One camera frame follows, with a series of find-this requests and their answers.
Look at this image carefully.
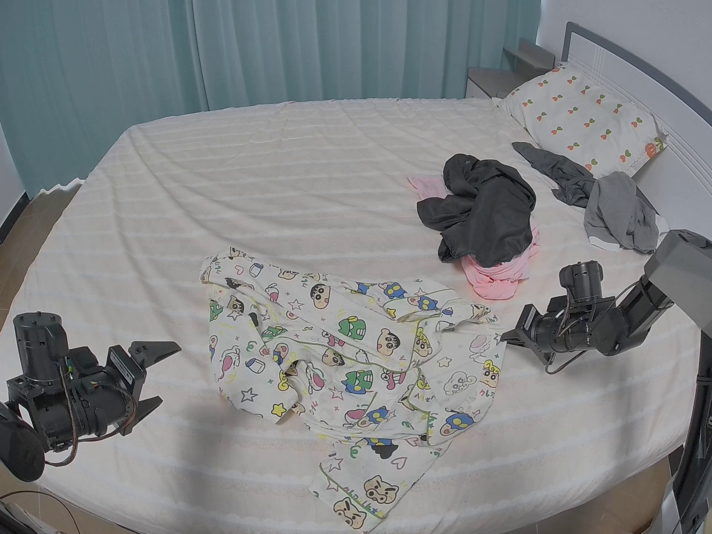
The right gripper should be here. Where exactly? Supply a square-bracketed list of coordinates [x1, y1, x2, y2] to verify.
[514, 304, 564, 356]

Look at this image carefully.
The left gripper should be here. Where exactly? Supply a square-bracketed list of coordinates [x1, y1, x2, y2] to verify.
[69, 341, 182, 439]

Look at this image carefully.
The white printed pyjama top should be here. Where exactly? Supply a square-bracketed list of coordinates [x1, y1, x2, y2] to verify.
[199, 245, 508, 531]

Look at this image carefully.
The bed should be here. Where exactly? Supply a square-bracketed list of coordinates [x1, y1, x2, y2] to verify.
[0, 22, 712, 534]

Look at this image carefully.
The pink garment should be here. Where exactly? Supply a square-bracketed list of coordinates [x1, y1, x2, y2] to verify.
[407, 173, 541, 300]

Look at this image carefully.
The black garment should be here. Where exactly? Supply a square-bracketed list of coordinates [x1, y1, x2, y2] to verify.
[417, 154, 537, 266]

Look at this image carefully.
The white printed pillow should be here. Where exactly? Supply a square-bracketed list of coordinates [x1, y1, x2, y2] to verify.
[498, 65, 668, 179]

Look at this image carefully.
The grey bedside table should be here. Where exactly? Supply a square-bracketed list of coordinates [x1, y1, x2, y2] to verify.
[466, 38, 557, 100]

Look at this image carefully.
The black cable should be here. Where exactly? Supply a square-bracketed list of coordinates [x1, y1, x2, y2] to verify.
[46, 395, 140, 467]
[542, 348, 590, 378]

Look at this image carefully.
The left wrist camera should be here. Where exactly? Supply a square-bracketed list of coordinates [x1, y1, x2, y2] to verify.
[66, 345, 103, 379]

